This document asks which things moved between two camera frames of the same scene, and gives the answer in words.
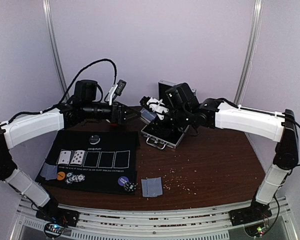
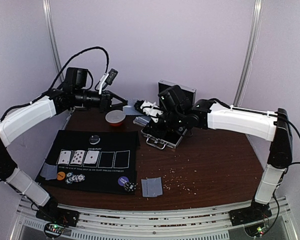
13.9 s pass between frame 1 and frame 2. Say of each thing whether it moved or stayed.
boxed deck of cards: moved
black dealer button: stayed
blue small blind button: stayed
